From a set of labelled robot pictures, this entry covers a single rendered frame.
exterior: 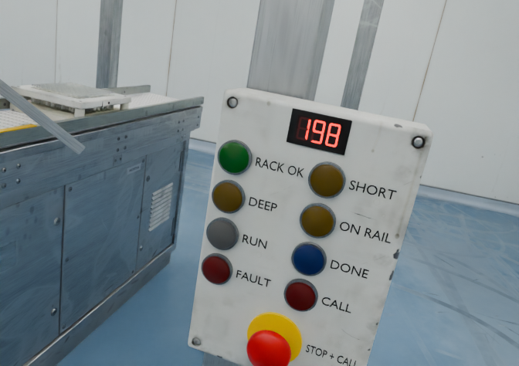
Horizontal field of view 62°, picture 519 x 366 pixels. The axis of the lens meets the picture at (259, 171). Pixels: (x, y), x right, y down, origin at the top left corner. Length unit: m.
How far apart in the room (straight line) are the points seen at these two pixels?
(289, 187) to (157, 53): 4.08
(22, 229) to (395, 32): 3.50
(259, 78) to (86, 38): 4.33
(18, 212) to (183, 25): 3.29
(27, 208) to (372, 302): 1.03
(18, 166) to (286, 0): 0.85
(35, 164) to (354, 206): 0.93
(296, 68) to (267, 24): 0.05
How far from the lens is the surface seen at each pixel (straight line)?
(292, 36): 0.41
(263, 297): 0.41
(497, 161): 4.50
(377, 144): 0.34
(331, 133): 0.34
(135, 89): 1.98
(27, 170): 1.16
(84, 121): 1.27
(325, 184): 0.35
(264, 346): 0.40
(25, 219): 1.28
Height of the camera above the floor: 1.13
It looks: 17 degrees down
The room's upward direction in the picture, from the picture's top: 10 degrees clockwise
